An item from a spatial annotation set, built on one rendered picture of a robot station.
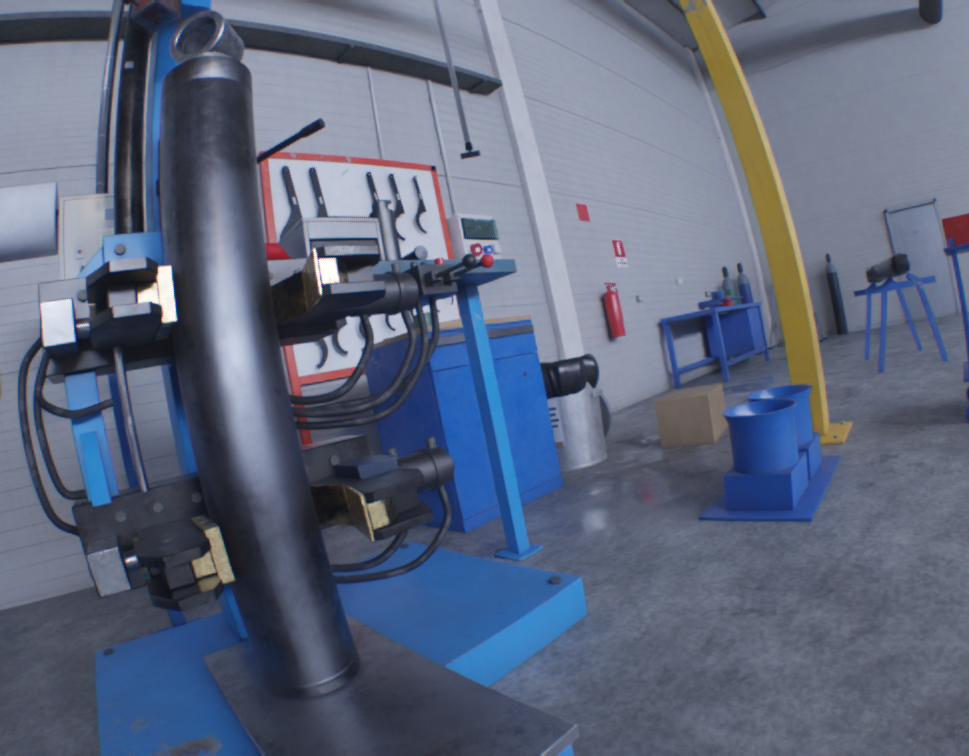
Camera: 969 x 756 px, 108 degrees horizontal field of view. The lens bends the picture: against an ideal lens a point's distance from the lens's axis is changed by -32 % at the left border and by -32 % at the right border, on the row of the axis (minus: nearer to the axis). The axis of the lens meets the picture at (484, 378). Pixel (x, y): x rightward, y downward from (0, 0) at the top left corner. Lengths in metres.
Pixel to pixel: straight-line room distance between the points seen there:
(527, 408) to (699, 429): 1.12
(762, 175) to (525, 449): 1.92
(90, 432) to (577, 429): 2.56
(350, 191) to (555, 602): 3.07
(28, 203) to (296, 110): 2.41
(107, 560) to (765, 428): 1.90
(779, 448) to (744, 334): 5.52
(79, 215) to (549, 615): 1.92
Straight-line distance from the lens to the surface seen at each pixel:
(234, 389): 0.93
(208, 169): 1.04
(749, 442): 1.91
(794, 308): 2.83
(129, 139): 1.53
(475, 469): 2.36
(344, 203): 3.66
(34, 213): 1.96
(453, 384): 2.30
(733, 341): 7.44
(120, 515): 1.17
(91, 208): 1.97
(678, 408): 3.19
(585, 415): 3.08
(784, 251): 2.84
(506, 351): 2.55
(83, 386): 1.19
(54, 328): 1.06
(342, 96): 4.17
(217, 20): 1.30
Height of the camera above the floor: 0.72
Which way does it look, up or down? 1 degrees down
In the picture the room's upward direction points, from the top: 11 degrees counter-clockwise
